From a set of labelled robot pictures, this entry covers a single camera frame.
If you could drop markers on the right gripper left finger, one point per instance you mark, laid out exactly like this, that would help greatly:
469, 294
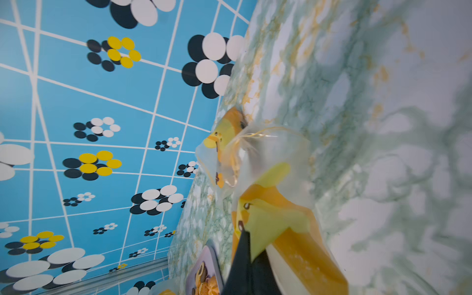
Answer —
239, 279

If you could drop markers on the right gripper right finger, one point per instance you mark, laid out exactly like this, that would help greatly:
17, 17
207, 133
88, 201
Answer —
263, 280

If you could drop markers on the lilac plastic tray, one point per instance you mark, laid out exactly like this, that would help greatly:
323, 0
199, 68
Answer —
207, 256

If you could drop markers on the ziploc bag of cookies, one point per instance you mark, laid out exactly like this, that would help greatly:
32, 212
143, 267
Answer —
272, 203
167, 287
211, 151

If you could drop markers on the pile of poured cookies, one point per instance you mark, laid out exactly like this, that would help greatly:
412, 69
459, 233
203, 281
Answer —
204, 284

